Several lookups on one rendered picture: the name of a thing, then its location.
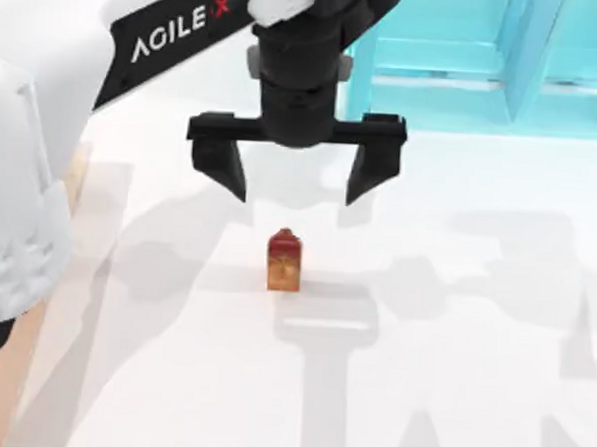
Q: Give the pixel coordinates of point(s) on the light blue rack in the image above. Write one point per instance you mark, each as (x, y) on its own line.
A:
(438, 50)

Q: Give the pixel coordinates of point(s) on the small orange and red carton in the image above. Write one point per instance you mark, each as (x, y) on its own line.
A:
(284, 265)

